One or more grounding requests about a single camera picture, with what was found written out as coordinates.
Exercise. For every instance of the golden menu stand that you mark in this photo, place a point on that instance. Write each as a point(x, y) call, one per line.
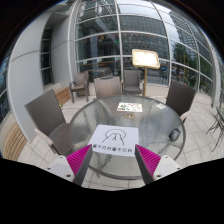
point(145, 58)

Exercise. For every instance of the round glass table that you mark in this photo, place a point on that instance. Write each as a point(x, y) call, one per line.
point(154, 123)

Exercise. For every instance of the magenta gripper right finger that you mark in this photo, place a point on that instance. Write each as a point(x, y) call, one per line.
point(153, 166)

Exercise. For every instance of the wicker chair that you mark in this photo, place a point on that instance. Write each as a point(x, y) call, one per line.
point(107, 86)
point(131, 83)
point(50, 123)
point(81, 83)
point(180, 99)

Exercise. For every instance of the wicker chair right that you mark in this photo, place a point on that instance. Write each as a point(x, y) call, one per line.
point(180, 99)

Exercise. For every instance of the white paper with mouse outline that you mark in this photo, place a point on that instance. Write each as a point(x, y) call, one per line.
point(115, 140)

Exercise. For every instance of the colourful menu card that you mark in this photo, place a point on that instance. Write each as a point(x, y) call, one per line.
point(129, 107)

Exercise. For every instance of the wicker chair far left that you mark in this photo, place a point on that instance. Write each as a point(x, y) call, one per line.
point(81, 83)

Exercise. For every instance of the wicker chair behind centre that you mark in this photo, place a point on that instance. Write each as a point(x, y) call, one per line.
point(131, 83)

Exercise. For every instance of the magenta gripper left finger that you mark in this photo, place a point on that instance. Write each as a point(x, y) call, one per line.
point(72, 167)

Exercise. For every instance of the wicker chair far centre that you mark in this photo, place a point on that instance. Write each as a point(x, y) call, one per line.
point(107, 86)

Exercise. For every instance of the metal chair far right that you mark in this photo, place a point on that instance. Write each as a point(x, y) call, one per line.
point(218, 124)

